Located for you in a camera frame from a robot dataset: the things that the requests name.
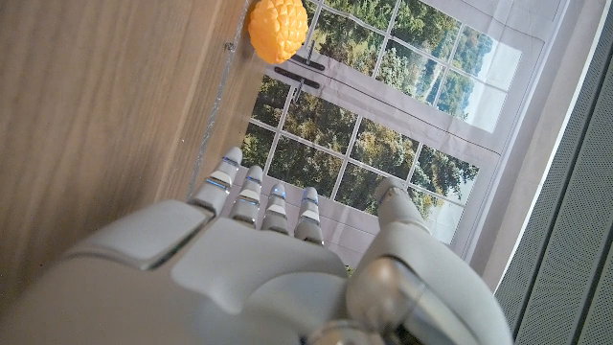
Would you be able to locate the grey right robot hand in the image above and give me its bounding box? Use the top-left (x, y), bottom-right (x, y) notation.
top-left (0, 146), bottom-right (514, 345)

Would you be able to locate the orange toy pineapple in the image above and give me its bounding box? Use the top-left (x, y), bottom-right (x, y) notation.
top-left (247, 0), bottom-right (309, 65)

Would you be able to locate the printed window forest backdrop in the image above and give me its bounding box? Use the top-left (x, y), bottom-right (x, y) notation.
top-left (238, 0), bottom-right (572, 280)

